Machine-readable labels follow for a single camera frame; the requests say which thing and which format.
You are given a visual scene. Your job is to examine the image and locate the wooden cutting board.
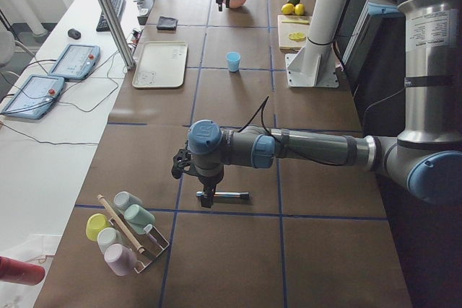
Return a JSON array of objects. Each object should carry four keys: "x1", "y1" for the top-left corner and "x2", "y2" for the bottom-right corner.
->
[{"x1": 277, "y1": 14, "x2": 311, "y2": 50}]

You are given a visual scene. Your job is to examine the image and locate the blue teach pendant far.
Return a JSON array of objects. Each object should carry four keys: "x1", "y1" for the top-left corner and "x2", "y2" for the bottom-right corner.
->
[{"x1": 48, "y1": 44, "x2": 100, "y2": 81}]

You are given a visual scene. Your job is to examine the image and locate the white cup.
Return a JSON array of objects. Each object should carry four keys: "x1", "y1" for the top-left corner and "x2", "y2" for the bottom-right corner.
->
[{"x1": 97, "y1": 227, "x2": 124, "y2": 255}]

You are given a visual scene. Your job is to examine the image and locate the metal cup rack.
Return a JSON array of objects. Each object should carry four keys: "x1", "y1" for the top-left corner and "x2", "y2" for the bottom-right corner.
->
[{"x1": 109, "y1": 217, "x2": 170, "y2": 274}]

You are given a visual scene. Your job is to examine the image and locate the green avocado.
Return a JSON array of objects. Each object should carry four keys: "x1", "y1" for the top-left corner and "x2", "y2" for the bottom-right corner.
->
[{"x1": 287, "y1": 0, "x2": 300, "y2": 6}]

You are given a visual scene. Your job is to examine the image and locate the wooden rolling stick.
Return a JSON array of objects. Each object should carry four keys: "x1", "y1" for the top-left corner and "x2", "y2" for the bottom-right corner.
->
[{"x1": 97, "y1": 195, "x2": 145, "y2": 254}]

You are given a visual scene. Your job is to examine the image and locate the red bottle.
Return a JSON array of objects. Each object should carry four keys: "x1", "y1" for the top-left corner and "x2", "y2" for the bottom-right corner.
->
[{"x1": 1, "y1": 257, "x2": 45, "y2": 286}]

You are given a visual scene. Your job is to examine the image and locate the white post base plate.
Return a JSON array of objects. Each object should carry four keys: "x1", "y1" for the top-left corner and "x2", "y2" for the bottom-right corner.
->
[{"x1": 284, "y1": 42, "x2": 339, "y2": 88}]

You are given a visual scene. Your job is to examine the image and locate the yellow lemon left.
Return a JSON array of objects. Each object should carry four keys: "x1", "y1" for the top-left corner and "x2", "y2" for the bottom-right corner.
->
[{"x1": 281, "y1": 3, "x2": 295, "y2": 15}]

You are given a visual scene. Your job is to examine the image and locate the pink cup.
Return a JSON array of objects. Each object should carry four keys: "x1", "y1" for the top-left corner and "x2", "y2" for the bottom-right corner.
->
[{"x1": 104, "y1": 244, "x2": 136, "y2": 276}]

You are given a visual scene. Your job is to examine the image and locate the aluminium frame post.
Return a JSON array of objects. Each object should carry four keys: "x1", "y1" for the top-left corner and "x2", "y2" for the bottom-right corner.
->
[{"x1": 98, "y1": 0, "x2": 136, "y2": 71}]

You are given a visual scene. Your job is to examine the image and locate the black computer mouse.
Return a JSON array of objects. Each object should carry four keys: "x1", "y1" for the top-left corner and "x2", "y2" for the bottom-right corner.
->
[{"x1": 67, "y1": 28, "x2": 81, "y2": 40}]

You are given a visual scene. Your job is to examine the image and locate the green cup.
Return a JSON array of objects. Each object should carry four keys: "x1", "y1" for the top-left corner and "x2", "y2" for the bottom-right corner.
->
[{"x1": 124, "y1": 204, "x2": 155, "y2": 234}]

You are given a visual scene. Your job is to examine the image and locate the steel muddler black tip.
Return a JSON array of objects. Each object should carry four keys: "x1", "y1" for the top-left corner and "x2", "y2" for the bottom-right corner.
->
[{"x1": 212, "y1": 192, "x2": 250, "y2": 201}]

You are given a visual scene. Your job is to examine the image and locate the grey folded cloth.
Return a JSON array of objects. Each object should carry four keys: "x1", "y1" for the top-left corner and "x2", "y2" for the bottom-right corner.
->
[{"x1": 156, "y1": 16, "x2": 178, "y2": 31}]

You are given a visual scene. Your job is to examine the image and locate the blue teach pendant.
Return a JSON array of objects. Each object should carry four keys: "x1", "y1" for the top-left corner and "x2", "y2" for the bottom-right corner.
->
[
  {"x1": 1, "y1": 75, "x2": 66, "y2": 120},
  {"x1": 48, "y1": 44, "x2": 100, "y2": 81}
]

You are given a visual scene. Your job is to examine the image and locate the beige bear tray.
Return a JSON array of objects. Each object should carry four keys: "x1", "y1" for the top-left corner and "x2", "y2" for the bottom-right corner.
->
[{"x1": 132, "y1": 41, "x2": 188, "y2": 89}]

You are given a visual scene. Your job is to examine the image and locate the blue teach pendant near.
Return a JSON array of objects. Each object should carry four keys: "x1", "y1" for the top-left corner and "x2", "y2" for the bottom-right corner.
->
[{"x1": 1, "y1": 75, "x2": 66, "y2": 120}]

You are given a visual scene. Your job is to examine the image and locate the yellow cup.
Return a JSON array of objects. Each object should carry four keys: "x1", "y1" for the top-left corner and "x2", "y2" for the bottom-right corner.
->
[{"x1": 85, "y1": 214, "x2": 110, "y2": 242}]

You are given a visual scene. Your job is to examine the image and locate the black keyboard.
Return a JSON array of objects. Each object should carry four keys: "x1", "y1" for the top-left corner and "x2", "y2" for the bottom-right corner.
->
[{"x1": 95, "y1": 0, "x2": 126, "y2": 32}]

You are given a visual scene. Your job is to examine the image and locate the yellow lemon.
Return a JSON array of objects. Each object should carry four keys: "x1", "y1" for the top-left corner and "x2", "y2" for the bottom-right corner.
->
[
  {"x1": 281, "y1": 3, "x2": 295, "y2": 15},
  {"x1": 294, "y1": 3, "x2": 305, "y2": 16}
]

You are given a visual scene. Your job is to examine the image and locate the grey cup top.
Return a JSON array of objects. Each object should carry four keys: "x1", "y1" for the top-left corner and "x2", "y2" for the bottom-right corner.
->
[{"x1": 113, "y1": 191, "x2": 143, "y2": 211}]

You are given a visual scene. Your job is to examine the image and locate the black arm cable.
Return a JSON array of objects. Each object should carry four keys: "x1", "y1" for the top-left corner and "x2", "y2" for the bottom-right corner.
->
[{"x1": 239, "y1": 96, "x2": 344, "y2": 167}]

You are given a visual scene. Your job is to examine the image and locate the blue plastic cup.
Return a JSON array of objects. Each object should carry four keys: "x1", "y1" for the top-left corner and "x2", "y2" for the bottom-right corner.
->
[{"x1": 226, "y1": 51, "x2": 241, "y2": 72}]

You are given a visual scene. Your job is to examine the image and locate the lemon slices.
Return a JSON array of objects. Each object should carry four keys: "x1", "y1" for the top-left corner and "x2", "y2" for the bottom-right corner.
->
[{"x1": 288, "y1": 32, "x2": 306, "y2": 42}]

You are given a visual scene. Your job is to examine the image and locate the yellow lemon right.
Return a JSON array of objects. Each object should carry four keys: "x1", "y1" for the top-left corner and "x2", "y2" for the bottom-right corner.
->
[{"x1": 294, "y1": 3, "x2": 305, "y2": 16}]

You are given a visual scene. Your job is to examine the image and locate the white camera post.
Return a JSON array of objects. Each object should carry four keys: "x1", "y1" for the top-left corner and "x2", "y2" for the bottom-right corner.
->
[{"x1": 306, "y1": 0, "x2": 347, "y2": 48}]

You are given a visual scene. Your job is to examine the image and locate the black pendant cable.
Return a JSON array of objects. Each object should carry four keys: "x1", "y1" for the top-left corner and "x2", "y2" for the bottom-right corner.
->
[{"x1": 0, "y1": 48, "x2": 127, "y2": 147}]

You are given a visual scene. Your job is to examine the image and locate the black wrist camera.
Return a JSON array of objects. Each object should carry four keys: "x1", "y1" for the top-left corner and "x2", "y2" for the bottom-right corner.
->
[{"x1": 171, "y1": 149, "x2": 191, "y2": 180}]

